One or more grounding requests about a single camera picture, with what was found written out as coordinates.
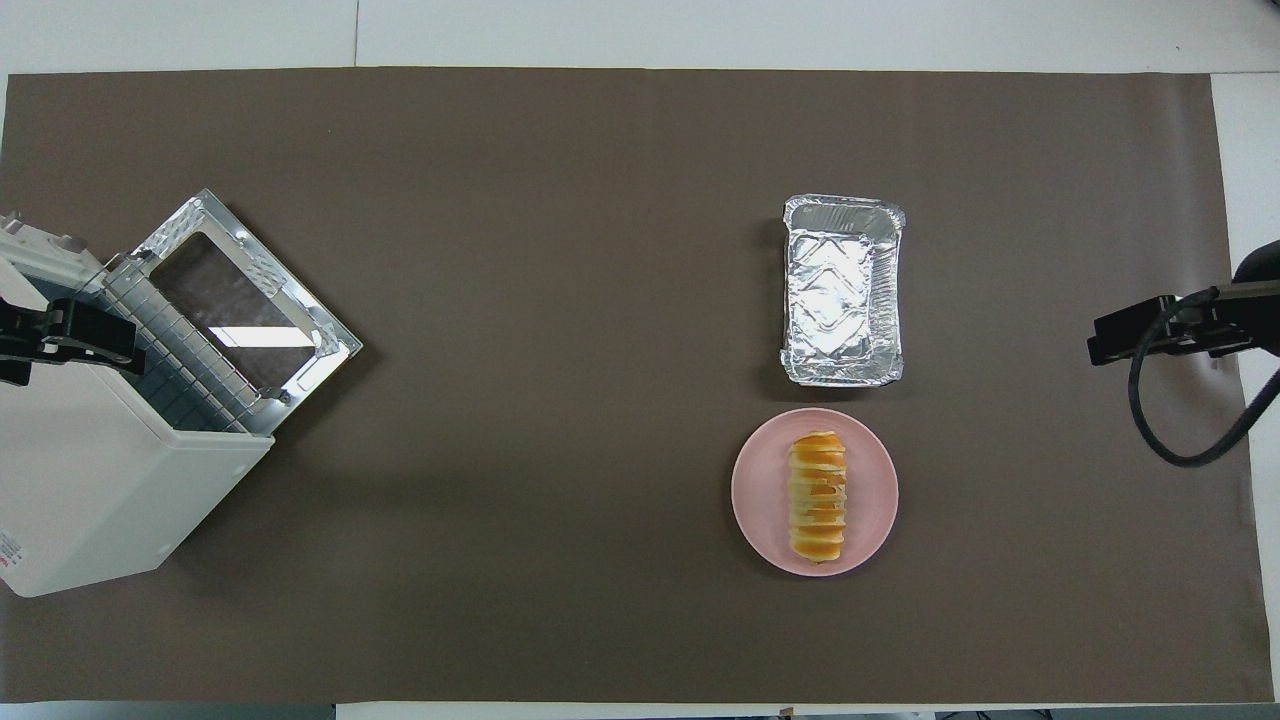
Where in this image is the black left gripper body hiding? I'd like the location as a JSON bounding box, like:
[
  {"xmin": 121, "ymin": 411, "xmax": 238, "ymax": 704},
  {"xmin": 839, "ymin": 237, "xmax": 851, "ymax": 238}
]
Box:
[{"xmin": 0, "ymin": 296, "xmax": 79, "ymax": 387}]

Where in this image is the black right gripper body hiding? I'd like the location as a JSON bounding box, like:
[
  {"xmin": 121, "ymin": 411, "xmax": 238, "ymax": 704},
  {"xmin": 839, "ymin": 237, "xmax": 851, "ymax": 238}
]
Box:
[{"xmin": 1172, "ymin": 282, "xmax": 1280, "ymax": 356}]

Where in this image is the aluminium foil tray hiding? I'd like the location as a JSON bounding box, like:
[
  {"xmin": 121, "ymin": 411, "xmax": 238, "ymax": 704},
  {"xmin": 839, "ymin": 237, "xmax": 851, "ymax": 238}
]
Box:
[{"xmin": 780, "ymin": 194, "xmax": 907, "ymax": 389}]

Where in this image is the golden spiral bread roll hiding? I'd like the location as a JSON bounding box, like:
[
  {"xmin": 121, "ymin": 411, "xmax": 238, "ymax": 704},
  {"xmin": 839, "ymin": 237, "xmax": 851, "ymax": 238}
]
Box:
[{"xmin": 787, "ymin": 430, "xmax": 849, "ymax": 564}]

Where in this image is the white toaster oven body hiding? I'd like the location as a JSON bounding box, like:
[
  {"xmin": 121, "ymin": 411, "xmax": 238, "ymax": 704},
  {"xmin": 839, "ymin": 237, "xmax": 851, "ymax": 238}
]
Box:
[{"xmin": 0, "ymin": 212, "xmax": 276, "ymax": 599}]

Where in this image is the pink round plate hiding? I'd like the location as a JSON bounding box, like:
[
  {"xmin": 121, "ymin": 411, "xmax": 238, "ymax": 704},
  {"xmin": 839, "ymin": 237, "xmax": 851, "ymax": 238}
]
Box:
[{"xmin": 731, "ymin": 407, "xmax": 899, "ymax": 578}]

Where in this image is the brown table mat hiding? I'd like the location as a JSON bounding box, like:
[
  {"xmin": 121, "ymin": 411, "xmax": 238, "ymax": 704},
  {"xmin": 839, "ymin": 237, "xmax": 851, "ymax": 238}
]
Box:
[{"xmin": 0, "ymin": 67, "xmax": 1276, "ymax": 704}]

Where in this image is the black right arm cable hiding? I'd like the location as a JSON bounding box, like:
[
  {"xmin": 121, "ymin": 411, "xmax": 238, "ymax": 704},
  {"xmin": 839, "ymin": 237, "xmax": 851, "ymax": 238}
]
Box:
[{"xmin": 1128, "ymin": 288, "xmax": 1280, "ymax": 468}]

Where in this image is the metal wire oven rack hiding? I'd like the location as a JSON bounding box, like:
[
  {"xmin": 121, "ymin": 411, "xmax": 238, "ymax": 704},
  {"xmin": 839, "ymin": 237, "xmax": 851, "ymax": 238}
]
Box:
[{"xmin": 100, "ymin": 255, "xmax": 263, "ymax": 436}]

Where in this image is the glass oven door metal frame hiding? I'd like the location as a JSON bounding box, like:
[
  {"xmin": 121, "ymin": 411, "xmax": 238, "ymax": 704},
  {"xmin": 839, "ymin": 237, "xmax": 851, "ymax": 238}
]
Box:
[{"xmin": 130, "ymin": 189, "xmax": 363, "ymax": 438}]

